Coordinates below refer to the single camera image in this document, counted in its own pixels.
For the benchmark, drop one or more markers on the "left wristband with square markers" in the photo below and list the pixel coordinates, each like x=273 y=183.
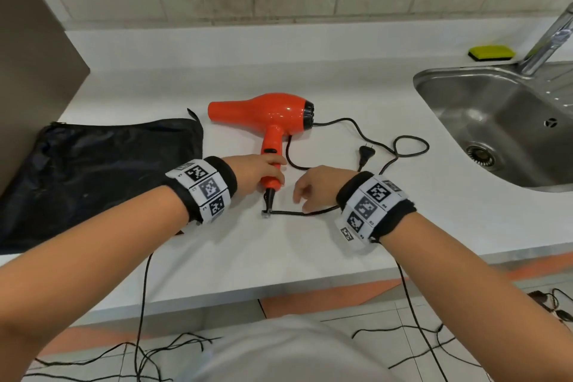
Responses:
x=201 y=189

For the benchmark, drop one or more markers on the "yellow sponge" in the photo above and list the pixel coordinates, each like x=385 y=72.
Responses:
x=490 y=52

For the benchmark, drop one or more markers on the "black drawstring bag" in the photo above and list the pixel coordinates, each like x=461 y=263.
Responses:
x=89 y=171

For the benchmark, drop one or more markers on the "person's right hand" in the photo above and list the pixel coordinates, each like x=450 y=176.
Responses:
x=324 y=187

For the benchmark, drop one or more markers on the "stainless steel sink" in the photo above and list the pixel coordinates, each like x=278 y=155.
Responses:
x=501 y=126

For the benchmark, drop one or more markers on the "person's right forearm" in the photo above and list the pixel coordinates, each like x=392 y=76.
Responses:
x=470 y=296

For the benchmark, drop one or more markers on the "brown side panel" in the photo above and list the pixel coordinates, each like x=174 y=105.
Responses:
x=31 y=82

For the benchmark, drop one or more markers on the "person's white shirt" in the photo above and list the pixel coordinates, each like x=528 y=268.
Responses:
x=277 y=355

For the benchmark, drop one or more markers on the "chrome faucet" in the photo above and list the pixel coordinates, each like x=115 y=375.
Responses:
x=546 y=43

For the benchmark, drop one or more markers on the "right wristband with square markers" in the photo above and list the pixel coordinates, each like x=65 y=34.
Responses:
x=371 y=211

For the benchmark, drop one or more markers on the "person's left forearm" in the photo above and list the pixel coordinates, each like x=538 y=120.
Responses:
x=89 y=270

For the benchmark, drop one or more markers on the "orange hair dryer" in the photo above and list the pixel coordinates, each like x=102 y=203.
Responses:
x=268 y=111

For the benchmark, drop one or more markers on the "wristband with square markers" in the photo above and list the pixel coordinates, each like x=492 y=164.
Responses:
x=201 y=189
x=371 y=211

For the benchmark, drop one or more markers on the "person's left hand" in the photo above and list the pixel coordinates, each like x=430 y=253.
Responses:
x=255 y=169

